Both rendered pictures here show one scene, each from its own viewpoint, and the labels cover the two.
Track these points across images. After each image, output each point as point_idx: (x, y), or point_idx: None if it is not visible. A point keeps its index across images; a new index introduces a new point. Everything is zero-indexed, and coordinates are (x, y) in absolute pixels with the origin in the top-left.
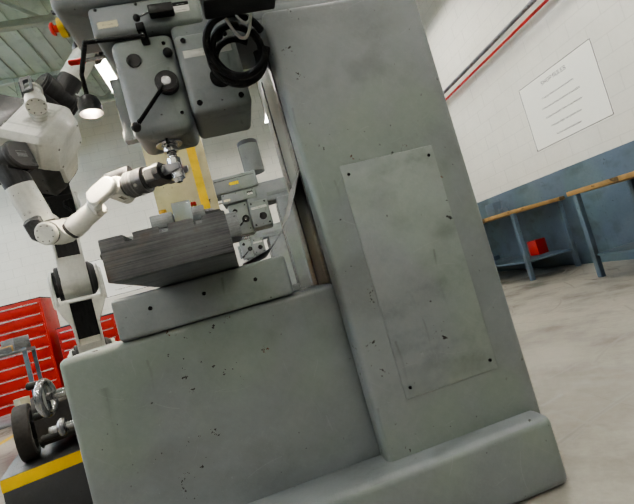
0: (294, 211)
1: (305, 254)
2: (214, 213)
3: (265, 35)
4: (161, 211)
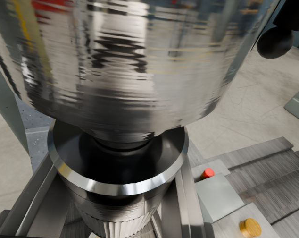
0: (11, 92)
1: (25, 137)
2: (287, 140)
3: None
4: (257, 225)
